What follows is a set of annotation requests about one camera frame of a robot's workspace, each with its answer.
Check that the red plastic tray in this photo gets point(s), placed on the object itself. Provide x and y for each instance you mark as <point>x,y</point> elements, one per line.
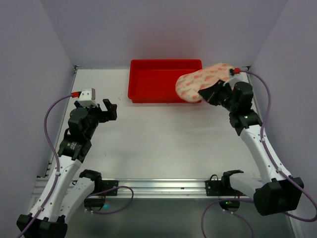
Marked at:
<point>153,80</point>

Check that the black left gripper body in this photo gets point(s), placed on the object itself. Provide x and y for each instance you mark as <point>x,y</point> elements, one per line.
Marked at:
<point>101,113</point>

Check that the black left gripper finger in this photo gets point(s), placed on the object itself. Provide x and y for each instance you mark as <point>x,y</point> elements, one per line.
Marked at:
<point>111,113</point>
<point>95,107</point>

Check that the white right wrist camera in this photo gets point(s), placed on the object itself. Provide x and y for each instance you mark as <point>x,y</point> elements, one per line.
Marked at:
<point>234,77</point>

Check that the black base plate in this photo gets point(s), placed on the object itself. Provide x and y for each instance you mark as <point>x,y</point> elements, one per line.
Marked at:
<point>109,184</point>
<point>214,186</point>

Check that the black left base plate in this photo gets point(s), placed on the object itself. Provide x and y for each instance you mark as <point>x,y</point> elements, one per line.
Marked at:
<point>109,184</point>

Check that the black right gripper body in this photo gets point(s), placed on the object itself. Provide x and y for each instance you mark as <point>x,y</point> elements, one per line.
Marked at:
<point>213,91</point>

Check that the floral mesh laundry bag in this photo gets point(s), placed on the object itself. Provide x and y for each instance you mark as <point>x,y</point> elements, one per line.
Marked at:
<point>188,85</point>

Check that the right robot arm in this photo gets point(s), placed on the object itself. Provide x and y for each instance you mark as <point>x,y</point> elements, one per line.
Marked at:
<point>277,191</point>

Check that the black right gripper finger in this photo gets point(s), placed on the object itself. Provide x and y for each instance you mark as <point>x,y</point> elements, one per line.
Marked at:
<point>210,94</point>
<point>220,83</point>

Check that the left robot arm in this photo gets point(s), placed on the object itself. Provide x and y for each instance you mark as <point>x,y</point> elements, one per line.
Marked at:
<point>50,215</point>

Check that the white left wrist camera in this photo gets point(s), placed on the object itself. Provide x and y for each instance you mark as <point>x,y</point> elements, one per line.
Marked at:
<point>85,97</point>

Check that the aluminium mounting rail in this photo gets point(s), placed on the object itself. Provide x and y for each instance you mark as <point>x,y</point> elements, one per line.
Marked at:
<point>170,188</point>

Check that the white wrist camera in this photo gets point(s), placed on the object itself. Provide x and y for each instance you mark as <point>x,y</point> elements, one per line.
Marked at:
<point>234,77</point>
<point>85,97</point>

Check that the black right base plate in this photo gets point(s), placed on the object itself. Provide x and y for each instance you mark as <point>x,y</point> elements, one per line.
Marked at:
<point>214,186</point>

